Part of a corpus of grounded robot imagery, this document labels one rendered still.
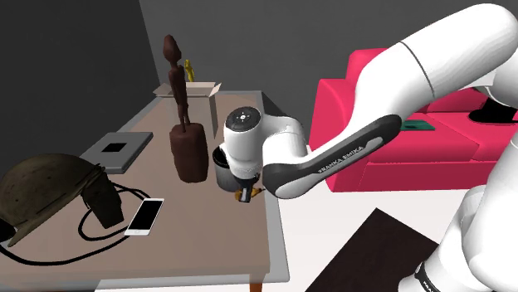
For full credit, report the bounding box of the dark olive helmet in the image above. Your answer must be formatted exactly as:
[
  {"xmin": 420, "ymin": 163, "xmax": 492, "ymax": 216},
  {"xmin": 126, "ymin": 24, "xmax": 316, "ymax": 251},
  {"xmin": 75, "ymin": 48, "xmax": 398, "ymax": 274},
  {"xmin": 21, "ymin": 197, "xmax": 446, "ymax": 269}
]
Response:
[{"xmin": 0, "ymin": 153, "xmax": 125, "ymax": 248}]

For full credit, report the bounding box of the white smartphone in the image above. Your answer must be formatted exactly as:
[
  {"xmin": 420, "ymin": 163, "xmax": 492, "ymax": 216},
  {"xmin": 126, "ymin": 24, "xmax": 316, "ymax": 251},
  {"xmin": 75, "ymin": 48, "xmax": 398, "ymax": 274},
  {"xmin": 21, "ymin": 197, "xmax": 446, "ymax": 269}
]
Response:
[{"xmin": 123, "ymin": 197, "xmax": 166, "ymax": 237}]

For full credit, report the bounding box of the green book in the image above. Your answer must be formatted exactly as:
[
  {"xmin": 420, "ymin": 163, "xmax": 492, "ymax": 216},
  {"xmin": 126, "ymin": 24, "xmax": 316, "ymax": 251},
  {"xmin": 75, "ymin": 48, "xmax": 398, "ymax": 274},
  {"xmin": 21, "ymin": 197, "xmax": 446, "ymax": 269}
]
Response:
[{"xmin": 399, "ymin": 119, "xmax": 437, "ymax": 133}]

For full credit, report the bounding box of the black cable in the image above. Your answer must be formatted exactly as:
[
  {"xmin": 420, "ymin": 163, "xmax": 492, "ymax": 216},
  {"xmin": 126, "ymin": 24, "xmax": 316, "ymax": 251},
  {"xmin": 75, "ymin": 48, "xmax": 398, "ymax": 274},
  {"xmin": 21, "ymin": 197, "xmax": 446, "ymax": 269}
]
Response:
[{"xmin": 0, "ymin": 181, "xmax": 152, "ymax": 267}]

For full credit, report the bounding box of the brown wooden figure statue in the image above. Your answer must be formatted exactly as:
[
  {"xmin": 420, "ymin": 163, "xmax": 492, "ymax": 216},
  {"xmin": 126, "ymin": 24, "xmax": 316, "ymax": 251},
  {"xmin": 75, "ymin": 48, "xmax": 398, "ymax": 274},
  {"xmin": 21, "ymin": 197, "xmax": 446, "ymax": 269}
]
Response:
[{"xmin": 162, "ymin": 34, "xmax": 210, "ymax": 184}]

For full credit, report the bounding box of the brown table with grey edge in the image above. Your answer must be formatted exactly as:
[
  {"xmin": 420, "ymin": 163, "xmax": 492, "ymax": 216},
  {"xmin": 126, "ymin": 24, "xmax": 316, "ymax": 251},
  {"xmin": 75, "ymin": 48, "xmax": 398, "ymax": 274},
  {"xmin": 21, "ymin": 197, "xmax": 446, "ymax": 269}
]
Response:
[{"xmin": 0, "ymin": 90, "xmax": 291, "ymax": 292}]

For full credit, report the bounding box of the dark robot stand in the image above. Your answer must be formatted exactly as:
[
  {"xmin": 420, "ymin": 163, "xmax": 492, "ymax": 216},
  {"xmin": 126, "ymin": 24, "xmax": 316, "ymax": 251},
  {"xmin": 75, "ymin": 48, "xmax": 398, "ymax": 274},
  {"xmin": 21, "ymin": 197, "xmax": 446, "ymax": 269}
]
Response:
[{"xmin": 305, "ymin": 207, "xmax": 441, "ymax": 292}]

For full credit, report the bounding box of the small yellow object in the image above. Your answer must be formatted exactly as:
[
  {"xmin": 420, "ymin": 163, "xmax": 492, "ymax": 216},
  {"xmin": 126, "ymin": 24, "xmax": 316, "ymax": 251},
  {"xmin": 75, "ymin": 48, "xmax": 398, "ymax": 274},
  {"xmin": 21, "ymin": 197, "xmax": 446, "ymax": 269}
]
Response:
[{"xmin": 235, "ymin": 186, "xmax": 265, "ymax": 203}]

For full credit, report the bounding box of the small yellow figure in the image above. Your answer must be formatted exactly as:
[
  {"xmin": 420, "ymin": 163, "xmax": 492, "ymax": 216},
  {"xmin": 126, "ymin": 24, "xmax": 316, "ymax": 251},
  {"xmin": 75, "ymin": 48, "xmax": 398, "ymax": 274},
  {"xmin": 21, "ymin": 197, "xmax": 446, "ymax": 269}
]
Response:
[{"xmin": 183, "ymin": 59, "xmax": 196, "ymax": 84}]

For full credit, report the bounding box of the grey cup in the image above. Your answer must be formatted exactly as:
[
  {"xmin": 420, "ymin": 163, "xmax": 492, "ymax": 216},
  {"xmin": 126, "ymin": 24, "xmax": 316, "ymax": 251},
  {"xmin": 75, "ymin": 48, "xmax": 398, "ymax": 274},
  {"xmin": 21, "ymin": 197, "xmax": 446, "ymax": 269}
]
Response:
[{"xmin": 213, "ymin": 144, "xmax": 244, "ymax": 193}]

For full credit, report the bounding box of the red sofa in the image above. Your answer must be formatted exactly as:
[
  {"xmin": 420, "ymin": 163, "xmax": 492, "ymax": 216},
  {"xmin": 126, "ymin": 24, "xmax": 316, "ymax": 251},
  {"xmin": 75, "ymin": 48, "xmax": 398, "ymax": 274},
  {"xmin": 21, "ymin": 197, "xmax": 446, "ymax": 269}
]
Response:
[{"xmin": 309, "ymin": 47, "xmax": 518, "ymax": 193}]

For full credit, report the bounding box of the grey tablet with black square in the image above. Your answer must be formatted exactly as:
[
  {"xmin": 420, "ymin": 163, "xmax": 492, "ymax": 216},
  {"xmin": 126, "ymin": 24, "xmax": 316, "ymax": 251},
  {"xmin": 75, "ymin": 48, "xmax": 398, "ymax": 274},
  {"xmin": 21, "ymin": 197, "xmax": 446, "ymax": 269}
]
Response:
[{"xmin": 79, "ymin": 131, "xmax": 155, "ymax": 175}]

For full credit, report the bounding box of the open cardboard box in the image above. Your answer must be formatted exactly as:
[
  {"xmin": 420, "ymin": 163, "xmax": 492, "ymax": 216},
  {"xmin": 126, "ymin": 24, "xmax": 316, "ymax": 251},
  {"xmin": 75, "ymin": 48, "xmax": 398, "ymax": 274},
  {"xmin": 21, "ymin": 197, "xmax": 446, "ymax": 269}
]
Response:
[{"xmin": 153, "ymin": 80, "xmax": 223, "ymax": 129}]

